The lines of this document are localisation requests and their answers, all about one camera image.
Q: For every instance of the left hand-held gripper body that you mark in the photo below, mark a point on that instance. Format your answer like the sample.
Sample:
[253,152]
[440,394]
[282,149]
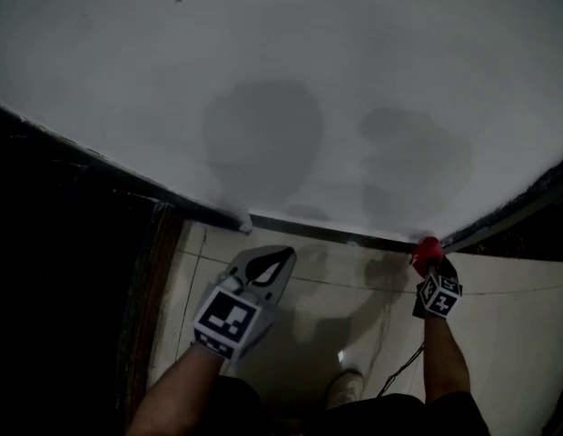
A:
[231,320]

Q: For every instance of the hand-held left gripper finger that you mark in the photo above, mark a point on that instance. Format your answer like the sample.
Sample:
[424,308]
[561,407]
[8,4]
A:
[238,264]
[281,280]

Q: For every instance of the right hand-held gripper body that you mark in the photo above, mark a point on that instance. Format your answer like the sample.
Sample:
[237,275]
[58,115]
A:
[438,298]

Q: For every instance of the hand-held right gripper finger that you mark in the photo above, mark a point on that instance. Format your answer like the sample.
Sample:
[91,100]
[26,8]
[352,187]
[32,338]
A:
[449,268]

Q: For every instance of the red cleaning cloth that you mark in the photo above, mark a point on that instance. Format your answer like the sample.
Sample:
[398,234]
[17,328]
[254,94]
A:
[427,252]

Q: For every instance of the person's left forearm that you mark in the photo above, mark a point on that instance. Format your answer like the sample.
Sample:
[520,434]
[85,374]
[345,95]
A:
[177,393]

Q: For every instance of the person's right forearm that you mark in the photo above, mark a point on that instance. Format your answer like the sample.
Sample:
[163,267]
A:
[445,357]

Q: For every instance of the person's black top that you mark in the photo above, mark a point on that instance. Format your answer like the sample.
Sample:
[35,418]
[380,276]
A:
[399,413]

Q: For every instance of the person's white shoe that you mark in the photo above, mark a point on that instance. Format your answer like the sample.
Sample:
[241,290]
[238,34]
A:
[345,386]

